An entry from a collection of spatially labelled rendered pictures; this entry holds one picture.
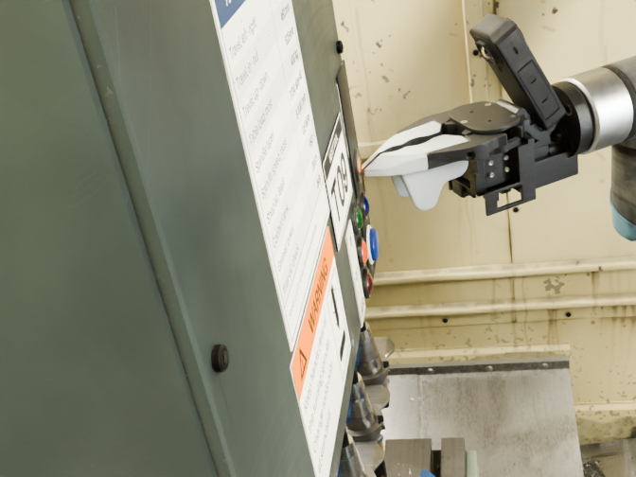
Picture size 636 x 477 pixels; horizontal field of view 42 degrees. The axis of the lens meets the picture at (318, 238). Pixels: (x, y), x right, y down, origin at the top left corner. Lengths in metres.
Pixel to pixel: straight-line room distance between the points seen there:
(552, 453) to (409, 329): 0.36
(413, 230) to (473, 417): 0.40
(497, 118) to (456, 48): 0.67
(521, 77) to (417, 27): 0.68
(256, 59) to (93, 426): 0.20
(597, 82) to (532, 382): 1.01
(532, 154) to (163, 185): 0.51
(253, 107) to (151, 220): 0.14
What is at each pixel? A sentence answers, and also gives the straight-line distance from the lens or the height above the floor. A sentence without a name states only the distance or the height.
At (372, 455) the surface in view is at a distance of 1.06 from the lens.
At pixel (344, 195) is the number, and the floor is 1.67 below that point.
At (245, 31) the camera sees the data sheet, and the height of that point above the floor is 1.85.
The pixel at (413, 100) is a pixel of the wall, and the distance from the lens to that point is 1.45.
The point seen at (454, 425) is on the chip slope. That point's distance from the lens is 1.70.
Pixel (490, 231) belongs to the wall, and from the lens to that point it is 1.56.
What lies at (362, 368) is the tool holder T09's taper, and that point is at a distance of 1.16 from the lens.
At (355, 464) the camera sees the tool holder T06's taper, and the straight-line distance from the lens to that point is 0.99.
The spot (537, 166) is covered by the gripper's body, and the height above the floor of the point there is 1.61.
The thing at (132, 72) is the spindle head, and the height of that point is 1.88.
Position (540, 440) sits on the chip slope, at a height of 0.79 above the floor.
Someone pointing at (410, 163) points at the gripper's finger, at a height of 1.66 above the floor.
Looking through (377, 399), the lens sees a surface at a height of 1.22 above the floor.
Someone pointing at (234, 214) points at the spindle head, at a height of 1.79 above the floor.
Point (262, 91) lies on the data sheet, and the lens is 0.43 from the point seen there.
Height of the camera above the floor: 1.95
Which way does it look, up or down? 29 degrees down
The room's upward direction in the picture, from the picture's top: 11 degrees counter-clockwise
